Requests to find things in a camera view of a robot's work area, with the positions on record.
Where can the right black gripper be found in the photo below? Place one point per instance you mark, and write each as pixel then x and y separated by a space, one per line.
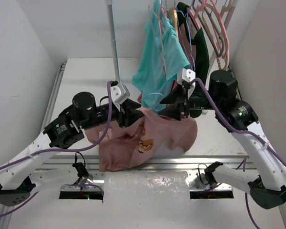
pixel 180 94

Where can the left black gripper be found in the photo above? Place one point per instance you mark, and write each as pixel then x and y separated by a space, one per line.
pixel 123 115

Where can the pink t shirt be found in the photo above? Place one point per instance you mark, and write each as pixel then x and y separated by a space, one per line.
pixel 124 148

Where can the light blue wire hanger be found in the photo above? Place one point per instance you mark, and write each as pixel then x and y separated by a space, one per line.
pixel 152 101

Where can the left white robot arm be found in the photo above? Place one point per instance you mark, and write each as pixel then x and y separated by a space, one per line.
pixel 21 178

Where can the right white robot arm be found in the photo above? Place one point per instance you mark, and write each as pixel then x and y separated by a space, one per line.
pixel 267 187

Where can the coral hanging t shirt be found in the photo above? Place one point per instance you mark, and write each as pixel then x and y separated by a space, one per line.
pixel 150 86

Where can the teal hanging t shirt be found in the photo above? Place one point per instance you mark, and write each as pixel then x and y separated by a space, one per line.
pixel 163 57

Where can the dark green hanging shirt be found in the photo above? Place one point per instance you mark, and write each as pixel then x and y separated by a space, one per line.
pixel 192 40

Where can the beige plastic hanger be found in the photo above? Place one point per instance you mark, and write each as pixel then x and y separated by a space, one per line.
pixel 226 11

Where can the pink plastic hanger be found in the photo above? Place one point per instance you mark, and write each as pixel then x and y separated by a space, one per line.
pixel 209 17

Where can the white foam sheet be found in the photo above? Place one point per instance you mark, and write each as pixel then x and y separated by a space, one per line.
pixel 153 186

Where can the grey metal rack pole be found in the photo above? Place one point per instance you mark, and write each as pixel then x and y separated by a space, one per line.
pixel 113 40

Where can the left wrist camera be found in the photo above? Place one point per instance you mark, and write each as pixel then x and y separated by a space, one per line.
pixel 119 94

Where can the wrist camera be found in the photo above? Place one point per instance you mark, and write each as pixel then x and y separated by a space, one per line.
pixel 119 94
pixel 186 78

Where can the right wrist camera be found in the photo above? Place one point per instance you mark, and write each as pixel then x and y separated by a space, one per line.
pixel 186 78

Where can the aluminium rail frame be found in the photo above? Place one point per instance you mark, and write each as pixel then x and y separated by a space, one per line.
pixel 213 143

